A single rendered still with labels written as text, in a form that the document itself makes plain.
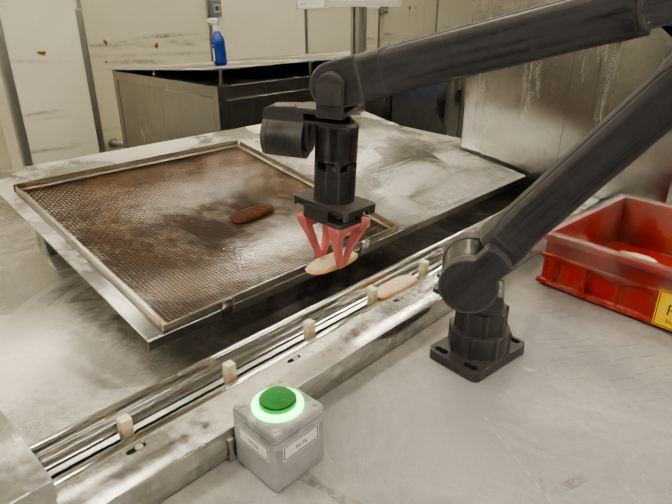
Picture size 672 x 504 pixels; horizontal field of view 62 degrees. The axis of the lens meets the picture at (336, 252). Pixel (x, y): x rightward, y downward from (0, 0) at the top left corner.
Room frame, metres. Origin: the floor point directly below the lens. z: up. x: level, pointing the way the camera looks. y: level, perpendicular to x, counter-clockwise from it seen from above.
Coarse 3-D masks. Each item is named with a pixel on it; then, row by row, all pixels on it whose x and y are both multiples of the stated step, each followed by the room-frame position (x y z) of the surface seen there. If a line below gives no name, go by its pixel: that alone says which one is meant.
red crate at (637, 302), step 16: (544, 256) 0.90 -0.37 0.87; (656, 256) 1.01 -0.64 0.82; (544, 272) 0.89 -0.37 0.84; (560, 272) 0.87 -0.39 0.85; (576, 272) 0.85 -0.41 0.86; (592, 272) 0.83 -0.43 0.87; (560, 288) 0.86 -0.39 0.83; (576, 288) 0.85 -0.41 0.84; (592, 288) 0.83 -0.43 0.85; (608, 288) 0.81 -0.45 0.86; (624, 288) 0.79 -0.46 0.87; (640, 288) 0.77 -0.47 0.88; (608, 304) 0.80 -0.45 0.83; (624, 304) 0.79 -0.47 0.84; (640, 304) 0.77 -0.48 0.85; (640, 320) 0.77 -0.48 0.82
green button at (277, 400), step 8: (264, 392) 0.48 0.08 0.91; (272, 392) 0.48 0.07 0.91; (280, 392) 0.48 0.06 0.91; (288, 392) 0.48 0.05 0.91; (264, 400) 0.47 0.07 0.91; (272, 400) 0.47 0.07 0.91; (280, 400) 0.47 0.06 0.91; (288, 400) 0.47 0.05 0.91; (296, 400) 0.47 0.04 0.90; (264, 408) 0.45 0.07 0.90; (272, 408) 0.45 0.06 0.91; (280, 408) 0.45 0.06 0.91; (288, 408) 0.46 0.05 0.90
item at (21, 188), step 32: (160, 160) 1.17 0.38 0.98; (192, 160) 1.20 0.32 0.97; (256, 160) 1.25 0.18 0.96; (128, 192) 1.01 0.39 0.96; (160, 192) 1.03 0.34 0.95; (224, 192) 1.06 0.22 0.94; (256, 192) 1.08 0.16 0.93; (96, 224) 0.88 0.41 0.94; (256, 224) 0.95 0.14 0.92; (384, 224) 1.00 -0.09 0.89; (128, 256) 0.79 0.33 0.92; (224, 256) 0.83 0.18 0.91; (288, 256) 0.85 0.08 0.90; (128, 288) 0.71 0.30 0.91; (160, 288) 0.72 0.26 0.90; (192, 288) 0.73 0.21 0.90; (256, 288) 0.74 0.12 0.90; (160, 320) 0.65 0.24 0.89; (192, 320) 0.66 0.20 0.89
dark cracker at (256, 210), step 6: (264, 204) 1.01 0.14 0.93; (246, 210) 0.97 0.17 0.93; (252, 210) 0.98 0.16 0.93; (258, 210) 0.98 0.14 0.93; (264, 210) 0.98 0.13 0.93; (270, 210) 0.99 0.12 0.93; (234, 216) 0.95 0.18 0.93; (240, 216) 0.95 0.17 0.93; (246, 216) 0.95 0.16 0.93; (252, 216) 0.96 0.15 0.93; (258, 216) 0.97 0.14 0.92; (234, 222) 0.94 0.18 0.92; (240, 222) 0.94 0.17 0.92; (246, 222) 0.94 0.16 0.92
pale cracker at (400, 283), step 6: (402, 276) 0.85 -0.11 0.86; (408, 276) 0.85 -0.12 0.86; (390, 282) 0.82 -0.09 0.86; (396, 282) 0.82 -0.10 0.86; (402, 282) 0.82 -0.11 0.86; (408, 282) 0.83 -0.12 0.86; (414, 282) 0.83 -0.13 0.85; (378, 288) 0.81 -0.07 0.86; (384, 288) 0.80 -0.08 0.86; (390, 288) 0.80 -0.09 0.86; (396, 288) 0.80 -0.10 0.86; (402, 288) 0.81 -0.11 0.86; (378, 294) 0.79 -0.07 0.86; (384, 294) 0.79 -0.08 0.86; (390, 294) 0.79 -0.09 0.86
